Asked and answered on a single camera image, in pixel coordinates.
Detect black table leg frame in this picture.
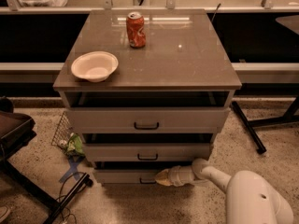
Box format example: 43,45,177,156
231,97,299,155

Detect orange soda can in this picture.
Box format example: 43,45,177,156
126,11,146,49

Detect grey shoe tip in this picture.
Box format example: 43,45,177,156
0,206,10,223

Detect dark office chair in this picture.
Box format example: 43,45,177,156
0,97,93,224

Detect metal window rail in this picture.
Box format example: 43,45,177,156
0,0,299,16

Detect grey drawer cabinet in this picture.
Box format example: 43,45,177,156
54,9,241,171

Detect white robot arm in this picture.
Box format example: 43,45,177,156
155,159,294,224

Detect white paper bowl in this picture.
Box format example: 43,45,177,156
71,51,119,82

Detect black floor cable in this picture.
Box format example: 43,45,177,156
55,171,88,224

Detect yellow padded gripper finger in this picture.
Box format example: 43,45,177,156
155,169,172,187

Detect wire mesh basket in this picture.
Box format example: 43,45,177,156
51,111,73,147

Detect grey drawer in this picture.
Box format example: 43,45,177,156
66,107,229,133
93,169,159,184
83,143,211,161

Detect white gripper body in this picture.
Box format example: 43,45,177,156
168,165,198,187

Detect blue tape cross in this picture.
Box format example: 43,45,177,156
59,156,84,183

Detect green snack bag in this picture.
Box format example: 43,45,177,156
58,133,85,157

